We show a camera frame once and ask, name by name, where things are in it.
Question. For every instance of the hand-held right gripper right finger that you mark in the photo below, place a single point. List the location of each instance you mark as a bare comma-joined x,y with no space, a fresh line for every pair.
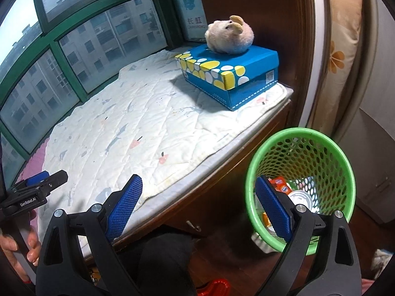
274,206

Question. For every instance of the person's left hand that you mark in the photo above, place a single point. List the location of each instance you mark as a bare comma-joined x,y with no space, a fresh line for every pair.
34,246

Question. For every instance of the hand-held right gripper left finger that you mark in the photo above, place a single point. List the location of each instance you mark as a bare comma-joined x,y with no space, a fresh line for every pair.
123,209

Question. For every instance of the cream quilted mat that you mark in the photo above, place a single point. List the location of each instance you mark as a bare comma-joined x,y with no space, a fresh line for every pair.
139,114

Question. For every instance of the green mesh basket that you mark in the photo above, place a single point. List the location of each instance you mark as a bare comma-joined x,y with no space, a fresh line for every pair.
296,134

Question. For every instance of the white plastic lid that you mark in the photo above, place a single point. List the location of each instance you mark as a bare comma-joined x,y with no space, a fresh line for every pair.
301,197

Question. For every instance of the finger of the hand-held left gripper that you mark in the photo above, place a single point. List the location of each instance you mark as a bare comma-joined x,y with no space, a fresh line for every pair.
37,178
57,178

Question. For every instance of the red plastic object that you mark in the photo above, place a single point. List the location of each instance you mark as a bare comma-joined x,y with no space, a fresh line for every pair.
216,288

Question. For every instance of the person's legs in black pants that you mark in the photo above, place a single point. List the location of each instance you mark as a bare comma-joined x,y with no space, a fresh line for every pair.
160,265

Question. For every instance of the red snack packet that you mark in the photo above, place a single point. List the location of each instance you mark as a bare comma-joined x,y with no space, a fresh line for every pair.
279,185

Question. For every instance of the white cloth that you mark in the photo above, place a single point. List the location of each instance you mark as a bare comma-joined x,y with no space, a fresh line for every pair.
382,260

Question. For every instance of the pink foam mat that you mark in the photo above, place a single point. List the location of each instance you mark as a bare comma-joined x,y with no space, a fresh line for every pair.
35,157

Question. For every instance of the floral mattress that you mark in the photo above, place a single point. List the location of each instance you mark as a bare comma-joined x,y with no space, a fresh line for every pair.
342,52

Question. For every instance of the white box with blue logo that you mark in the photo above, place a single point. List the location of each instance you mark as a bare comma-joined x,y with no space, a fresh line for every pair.
191,6

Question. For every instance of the green window frame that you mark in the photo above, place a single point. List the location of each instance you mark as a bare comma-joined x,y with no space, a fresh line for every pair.
69,69

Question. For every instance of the blue dotted tissue box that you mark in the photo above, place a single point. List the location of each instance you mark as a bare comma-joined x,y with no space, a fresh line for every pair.
247,89

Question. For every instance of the beige plush toy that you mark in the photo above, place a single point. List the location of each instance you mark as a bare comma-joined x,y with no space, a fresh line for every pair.
228,40

